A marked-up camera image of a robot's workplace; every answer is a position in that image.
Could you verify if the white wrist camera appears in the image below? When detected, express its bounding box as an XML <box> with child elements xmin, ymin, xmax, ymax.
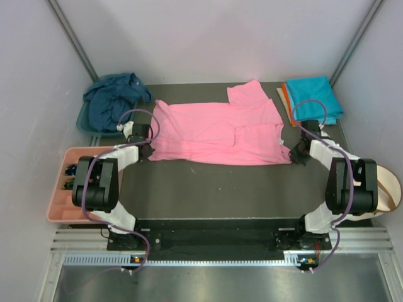
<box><xmin>319</xmin><ymin>123</ymin><xmax>331</xmax><ymax>140</ymax></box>
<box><xmin>116</xmin><ymin>121</ymin><xmax>134</xmax><ymax>140</ymax></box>

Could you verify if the dark patterned item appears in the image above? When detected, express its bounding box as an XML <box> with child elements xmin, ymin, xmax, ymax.
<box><xmin>63</xmin><ymin>178</ymin><xmax>74</xmax><ymax>191</ymax></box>
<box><xmin>65</xmin><ymin>164</ymin><xmax>77</xmax><ymax>176</ymax></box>

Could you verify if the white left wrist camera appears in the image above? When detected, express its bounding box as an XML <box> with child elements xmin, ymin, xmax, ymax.
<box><xmin>116</xmin><ymin>121</ymin><xmax>134</xmax><ymax>140</ymax></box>

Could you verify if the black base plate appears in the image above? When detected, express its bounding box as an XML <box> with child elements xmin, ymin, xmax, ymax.
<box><xmin>106</xmin><ymin>219</ymin><xmax>336</xmax><ymax>252</ymax></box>

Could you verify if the teal plastic basket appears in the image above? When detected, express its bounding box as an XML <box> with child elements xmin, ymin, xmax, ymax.
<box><xmin>76</xmin><ymin>74</ymin><xmax>141</xmax><ymax>138</ymax></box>

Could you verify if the folded beige t shirt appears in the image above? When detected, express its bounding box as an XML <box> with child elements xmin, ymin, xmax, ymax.
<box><xmin>276</xmin><ymin>88</ymin><xmax>296</xmax><ymax>126</ymax></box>

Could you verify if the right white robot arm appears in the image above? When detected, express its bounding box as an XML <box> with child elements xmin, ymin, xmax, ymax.
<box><xmin>290</xmin><ymin>120</ymin><xmax>378</xmax><ymax>249</ymax></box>

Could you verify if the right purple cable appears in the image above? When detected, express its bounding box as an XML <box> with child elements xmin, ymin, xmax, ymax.
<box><xmin>290</xmin><ymin>99</ymin><xmax>355</xmax><ymax>273</ymax></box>

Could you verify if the dark blue t shirt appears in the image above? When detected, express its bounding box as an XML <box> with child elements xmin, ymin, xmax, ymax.
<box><xmin>82</xmin><ymin>72</ymin><xmax>153</xmax><ymax>133</ymax></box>

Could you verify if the purple cable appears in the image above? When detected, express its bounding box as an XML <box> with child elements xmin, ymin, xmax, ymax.
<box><xmin>290</xmin><ymin>99</ymin><xmax>355</xmax><ymax>273</ymax></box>
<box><xmin>81</xmin><ymin>108</ymin><xmax>162</xmax><ymax>273</ymax></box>

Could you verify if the dark patterned item front left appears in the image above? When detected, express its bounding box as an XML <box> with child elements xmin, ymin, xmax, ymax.
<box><xmin>63</xmin><ymin>178</ymin><xmax>74</xmax><ymax>191</ymax></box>

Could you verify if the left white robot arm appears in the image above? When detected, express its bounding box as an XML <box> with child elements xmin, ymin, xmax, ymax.
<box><xmin>72</xmin><ymin>121</ymin><xmax>154</xmax><ymax>250</ymax></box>

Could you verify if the grey slotted cable duct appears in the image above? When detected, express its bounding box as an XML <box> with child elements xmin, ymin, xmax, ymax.
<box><xmin>63</xmin><ymin>254</ymin><xmax>319</xmax><ymax>267</ymax></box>

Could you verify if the folded orange t shirt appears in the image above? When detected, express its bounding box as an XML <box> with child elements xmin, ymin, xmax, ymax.
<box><xmin>281</xmin><ymin>82</ymin><xmax>300</xmax><ymax>126</ymax></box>

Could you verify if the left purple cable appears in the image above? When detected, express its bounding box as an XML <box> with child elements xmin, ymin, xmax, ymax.
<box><xmin>81</xmin><ymin>108</ymin><xmax>162</xmax><ymax>273</ymax></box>

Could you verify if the dark patterned item back left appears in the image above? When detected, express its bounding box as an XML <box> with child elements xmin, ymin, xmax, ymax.
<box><xmin>65</xmin><ymin>164</ymin><xmax>77</xmax><ymax>176</ymax></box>

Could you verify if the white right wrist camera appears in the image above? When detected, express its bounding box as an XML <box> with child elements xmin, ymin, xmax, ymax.
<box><xmin>319</xmin><ymin>123</ymin><xmax>331</xmax><ymax>140</ymax></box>

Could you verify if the pink compartment tray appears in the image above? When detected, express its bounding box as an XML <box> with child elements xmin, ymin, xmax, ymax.
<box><xmin>47</xmin><ymin>146</ymin><xmax>112</xmax><ymax>224</ymax></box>

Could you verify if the pink t shirt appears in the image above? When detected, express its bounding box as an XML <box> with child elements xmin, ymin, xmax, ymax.
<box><xmin>149</xmin><ymin>80</ymin><xmax>291</xmax><ymax>166</ymax></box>

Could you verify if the folded turquoise t shirt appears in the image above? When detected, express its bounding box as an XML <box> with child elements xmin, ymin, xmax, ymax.
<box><xmin>285</xmin><ymin>76</ymin><xmax>344</xmax><ymax>125</ymax></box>

